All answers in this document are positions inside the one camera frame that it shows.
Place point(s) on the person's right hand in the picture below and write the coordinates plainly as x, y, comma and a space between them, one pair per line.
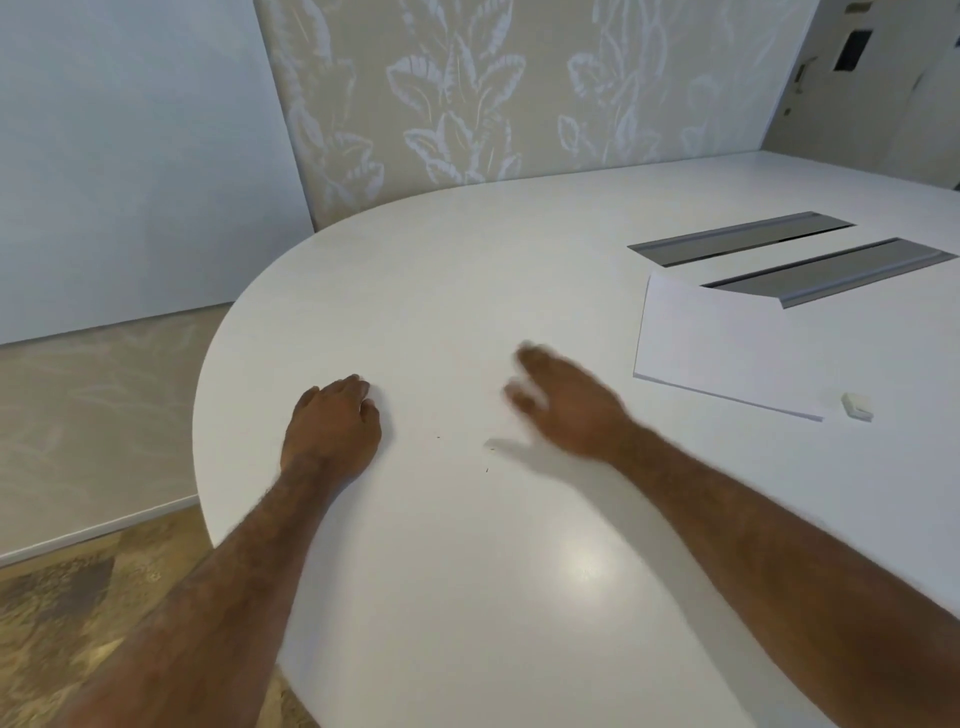
577, 412

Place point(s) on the person's left hand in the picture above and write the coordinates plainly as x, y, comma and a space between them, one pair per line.
330, 435

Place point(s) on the person's right thumb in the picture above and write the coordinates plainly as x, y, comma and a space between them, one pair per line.
519, 397

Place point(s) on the person's left fingers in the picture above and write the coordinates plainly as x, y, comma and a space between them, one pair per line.
358, 390

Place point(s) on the person's right forearm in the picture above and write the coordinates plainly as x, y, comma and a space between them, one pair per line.
795, 592

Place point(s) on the person's left forearm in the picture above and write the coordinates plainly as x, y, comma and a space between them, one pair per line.
195, 607

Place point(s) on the white oval table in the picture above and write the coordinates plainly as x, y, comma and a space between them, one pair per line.
600, 450

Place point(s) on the white paper sheet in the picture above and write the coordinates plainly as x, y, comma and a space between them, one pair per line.
739, 349

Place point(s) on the white eraser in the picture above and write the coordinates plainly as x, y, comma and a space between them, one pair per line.
857, 405

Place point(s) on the dark wall switch plate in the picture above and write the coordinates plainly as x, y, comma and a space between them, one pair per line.
853, 50

